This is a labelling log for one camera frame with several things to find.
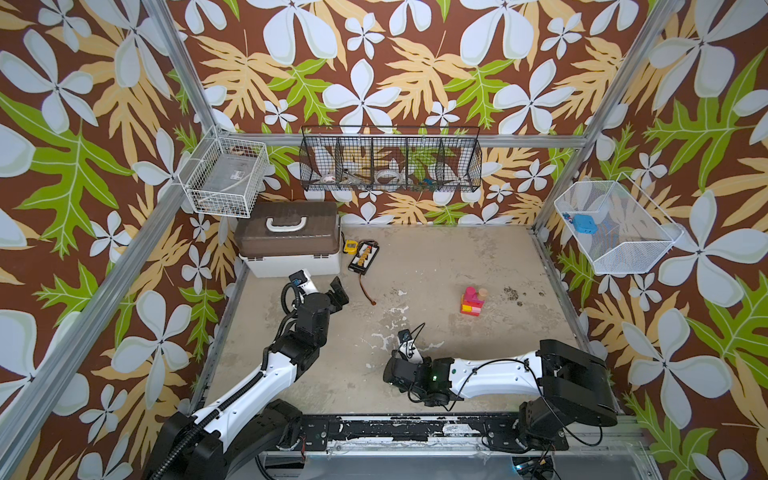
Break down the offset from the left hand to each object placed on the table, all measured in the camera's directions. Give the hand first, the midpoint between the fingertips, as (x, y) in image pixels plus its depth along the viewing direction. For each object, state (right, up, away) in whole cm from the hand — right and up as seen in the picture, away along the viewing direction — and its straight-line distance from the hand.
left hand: (325, 280), depth 81 cm
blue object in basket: (+76, +16, +5) cm, 77 cm away
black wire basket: (+19, +39, +16) cm, 46 cm away
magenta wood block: (+45, -9, +12) cm, 47 cm away
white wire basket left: (-30, +31, +5) cm, 43 cm away
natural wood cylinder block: (+47, -5, +9) cm, 48 cm away
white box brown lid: (-15, +12, +9) cm, 21 cm away
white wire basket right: (+82, +15, +1) cm, 83 cm away
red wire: (+13, -9, +17) cm, 23 cm away
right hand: (+21, -25, +2) cm, 33 cm away
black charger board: (+9, +7, +29) cm, 31 cm away
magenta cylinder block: (+43, -5, +9) cm, 45 cm away
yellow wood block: (+43, -10, +13) cm, 46 cm away
